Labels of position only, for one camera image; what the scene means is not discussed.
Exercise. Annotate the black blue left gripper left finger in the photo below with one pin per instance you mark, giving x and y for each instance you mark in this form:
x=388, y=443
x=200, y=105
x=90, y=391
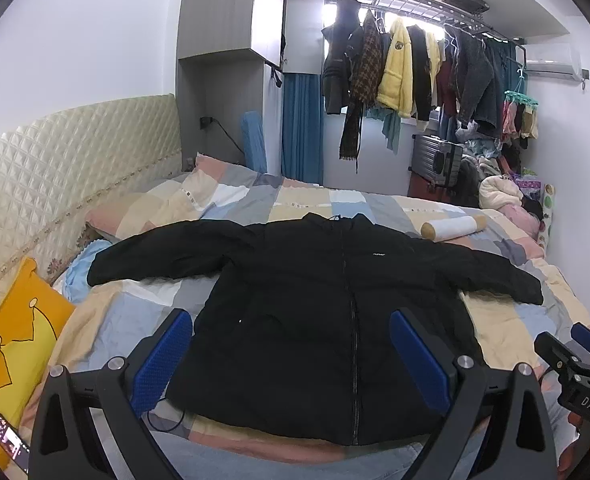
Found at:
x=65, y=442

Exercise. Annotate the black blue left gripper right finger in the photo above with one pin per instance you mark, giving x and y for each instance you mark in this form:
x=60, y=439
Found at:
x=518, y=441

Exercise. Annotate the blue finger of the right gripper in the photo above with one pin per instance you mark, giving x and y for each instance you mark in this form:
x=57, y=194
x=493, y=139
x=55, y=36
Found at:
x=581, y=334

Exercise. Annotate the black puffer jacket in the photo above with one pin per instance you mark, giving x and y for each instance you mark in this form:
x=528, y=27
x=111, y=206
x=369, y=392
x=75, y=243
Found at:
x=293, y=339

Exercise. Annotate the pile of clothes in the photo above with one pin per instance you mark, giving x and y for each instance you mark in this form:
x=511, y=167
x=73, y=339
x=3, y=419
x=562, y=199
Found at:
x=484, y=157

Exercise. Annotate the metal ceiling clothes rack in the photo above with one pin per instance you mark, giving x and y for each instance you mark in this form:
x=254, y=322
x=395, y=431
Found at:
x=466, y=15

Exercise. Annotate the pastel patchwork quilt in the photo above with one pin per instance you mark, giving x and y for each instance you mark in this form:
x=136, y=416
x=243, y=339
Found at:
x=115, y=315

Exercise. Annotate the smartphone with lit screen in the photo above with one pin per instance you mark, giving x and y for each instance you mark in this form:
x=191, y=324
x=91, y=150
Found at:
x=14, y=446

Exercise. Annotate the light blue pillow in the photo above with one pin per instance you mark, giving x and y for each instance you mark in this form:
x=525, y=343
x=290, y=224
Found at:
x=72, y=284

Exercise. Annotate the cream fluffy garment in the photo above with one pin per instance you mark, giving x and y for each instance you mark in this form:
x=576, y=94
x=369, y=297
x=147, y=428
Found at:
x=496, y=192

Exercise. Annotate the white rolled cylinder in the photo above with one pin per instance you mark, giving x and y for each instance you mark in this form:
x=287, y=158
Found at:
x=452, y=228

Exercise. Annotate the cream quilted headboard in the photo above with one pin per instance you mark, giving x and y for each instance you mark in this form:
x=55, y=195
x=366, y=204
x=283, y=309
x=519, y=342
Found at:
x=55, y=169

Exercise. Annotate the pink patchwork pillow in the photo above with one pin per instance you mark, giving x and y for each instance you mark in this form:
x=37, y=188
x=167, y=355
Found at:
x=150, y=204

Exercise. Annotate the grey hard suitcase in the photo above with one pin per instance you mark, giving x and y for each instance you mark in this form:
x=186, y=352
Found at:
x=436, y=160

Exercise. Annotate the teal sock hanger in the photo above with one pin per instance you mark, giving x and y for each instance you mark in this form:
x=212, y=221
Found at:
x=518, y=94

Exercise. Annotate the white air conditioner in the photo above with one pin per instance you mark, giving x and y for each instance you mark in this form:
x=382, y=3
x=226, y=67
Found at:
x=555, y=61

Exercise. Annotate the blue folded board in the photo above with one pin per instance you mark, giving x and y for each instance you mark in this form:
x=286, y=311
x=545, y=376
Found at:
x=254, y=142

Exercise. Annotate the dark denim hanging jacket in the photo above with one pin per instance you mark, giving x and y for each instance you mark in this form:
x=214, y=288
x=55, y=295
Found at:
x=477, y=81

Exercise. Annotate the teal hanging cloth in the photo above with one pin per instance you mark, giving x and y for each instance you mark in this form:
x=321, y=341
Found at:
x=391, y=125

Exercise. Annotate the maroon hanging garment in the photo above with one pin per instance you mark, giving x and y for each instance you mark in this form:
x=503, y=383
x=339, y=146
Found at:
x=446, y=97

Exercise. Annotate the blue curtain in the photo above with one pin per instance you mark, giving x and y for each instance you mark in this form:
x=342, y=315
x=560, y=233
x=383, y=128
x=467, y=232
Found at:
x=302, y=128

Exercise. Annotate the yellow hanging jacket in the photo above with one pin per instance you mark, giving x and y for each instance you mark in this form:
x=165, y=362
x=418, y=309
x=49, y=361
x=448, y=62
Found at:
x=395, y=89

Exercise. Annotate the brown plaid hanging scarf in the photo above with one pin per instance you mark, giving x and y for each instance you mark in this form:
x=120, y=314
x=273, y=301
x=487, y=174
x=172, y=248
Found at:
x=365, y=54

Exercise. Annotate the dark grey hanging coat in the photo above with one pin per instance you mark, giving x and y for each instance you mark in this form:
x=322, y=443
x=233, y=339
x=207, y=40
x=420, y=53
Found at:
x=336, y=70

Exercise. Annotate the grey wall cabinet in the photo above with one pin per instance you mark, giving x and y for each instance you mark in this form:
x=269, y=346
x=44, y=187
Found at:
x=229, y=63

